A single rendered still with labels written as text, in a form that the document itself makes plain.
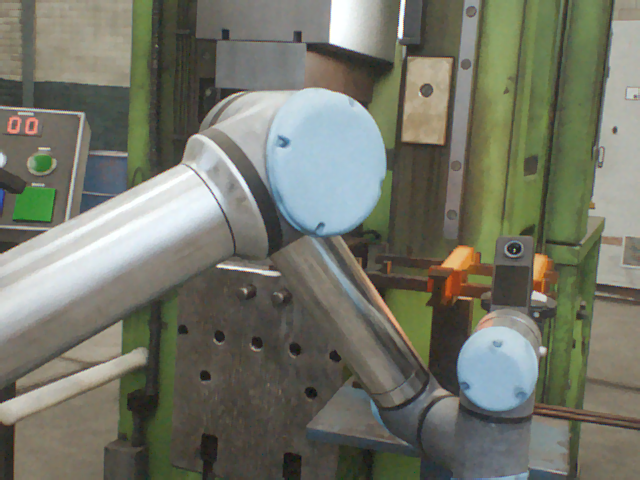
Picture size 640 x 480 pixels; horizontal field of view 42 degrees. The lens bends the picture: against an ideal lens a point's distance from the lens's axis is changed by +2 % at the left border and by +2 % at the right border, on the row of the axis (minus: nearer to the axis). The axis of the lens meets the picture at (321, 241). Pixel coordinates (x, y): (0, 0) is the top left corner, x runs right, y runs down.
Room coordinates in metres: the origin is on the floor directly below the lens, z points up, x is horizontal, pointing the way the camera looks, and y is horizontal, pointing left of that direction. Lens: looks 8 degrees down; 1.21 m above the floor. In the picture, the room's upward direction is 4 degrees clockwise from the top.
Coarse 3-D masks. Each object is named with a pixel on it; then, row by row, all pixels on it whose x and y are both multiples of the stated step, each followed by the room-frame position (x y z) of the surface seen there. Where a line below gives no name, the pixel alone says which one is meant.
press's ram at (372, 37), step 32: (224, 0) 1.73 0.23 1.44; (256, 0) 1.71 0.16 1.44; (288, 0) 1.68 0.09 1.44; (320, 0) 1.66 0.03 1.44; (352, 0) 1.74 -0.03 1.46; (384, 0) 1.93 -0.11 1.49; (224, 32) 1.75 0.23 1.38; (256, 32) 1.71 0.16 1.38; (288, 32) 1.68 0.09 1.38; (320, 32) 1.65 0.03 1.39; (352, 32) 1.76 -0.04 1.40; (384, 32) 1.95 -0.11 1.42
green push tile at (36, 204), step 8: (24, 192) 1.71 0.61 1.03; (32, 192) 1.72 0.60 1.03; (40, 192) 1.72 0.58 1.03; (48, 192) 1.72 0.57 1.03; (16, 200) 1.70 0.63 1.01; (24, 200) 1.71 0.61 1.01; (32, 200) 1.71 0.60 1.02; (40, 200) 1.71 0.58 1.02; (48, 200) 1.71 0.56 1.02; (16, 208) 1.70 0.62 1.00; (24, 208) 1.70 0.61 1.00; (32, 208) 1.70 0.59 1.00; (40, 208) 1.70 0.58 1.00; (48, 208) 1.70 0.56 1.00; (16, 216) 1.69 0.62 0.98; (24, 216) 1.69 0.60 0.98; (32, 216) 1.69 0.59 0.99; (40, 216) 1.69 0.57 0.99; (48, 216) 1.69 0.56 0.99
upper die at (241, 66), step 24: (216, 48) 1.74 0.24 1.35; (240, 48) 1.72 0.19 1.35; (264, 48) 1.70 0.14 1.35; (288, 48) 1.68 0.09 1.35; (312, 48) 1.69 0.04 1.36; (216, 72) 1.74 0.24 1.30; (240, 72) 1.72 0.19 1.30; (264, 72) 1.70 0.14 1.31; (288, 72) 1.68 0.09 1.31; (312, 72) 1.70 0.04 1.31; (336, 72) 1.82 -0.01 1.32; (360, 72) 1.96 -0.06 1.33; (360, 96) 1.97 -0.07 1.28
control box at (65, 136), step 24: (0, 120) 1.80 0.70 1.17; (24, 120) 1.80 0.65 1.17; (48, 120) 1.81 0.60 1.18; (72, 120) 1.81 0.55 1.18; (0, 144) 1.77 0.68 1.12; (24, 144) 1.78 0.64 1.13; (48, 144) 1.78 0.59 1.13; (72, 144) 1.79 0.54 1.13; (24, 168) 1.75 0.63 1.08; (72, 168) 1.76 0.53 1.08; (72, 192) 1.73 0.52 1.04; (72, 216) 1.73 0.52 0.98; (0, 240) 1.74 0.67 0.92; (24, 240) 1.74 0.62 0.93
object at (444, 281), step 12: (456, 252) 1.41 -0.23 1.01; (468, 252) 1.42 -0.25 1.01; (444, 264) 1.27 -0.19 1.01; (456, 264) 1.28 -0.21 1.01; (468, 264) 1.40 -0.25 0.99; (432, 276) 1.10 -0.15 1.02; (444, 276) 1.10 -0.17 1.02; (456, 276) 1.17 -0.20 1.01; (432, 288) 1.10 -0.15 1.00; (444, 288) 1.14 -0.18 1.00; (456, 288) 1.17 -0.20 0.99; (432, 300) 1.10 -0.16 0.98; (444, 300) 1.12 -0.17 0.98
